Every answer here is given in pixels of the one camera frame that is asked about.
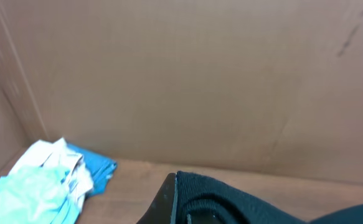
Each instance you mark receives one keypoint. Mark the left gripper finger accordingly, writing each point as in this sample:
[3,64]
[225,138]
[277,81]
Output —
[163,208]

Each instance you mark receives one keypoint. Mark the black t-shirt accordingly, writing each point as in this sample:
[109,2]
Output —
[203,196]

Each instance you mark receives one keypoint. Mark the beige folded shirt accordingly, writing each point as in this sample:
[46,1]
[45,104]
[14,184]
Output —
[78,181]

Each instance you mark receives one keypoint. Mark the light blue printed t-shirt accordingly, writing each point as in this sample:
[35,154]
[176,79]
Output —
[36,195]

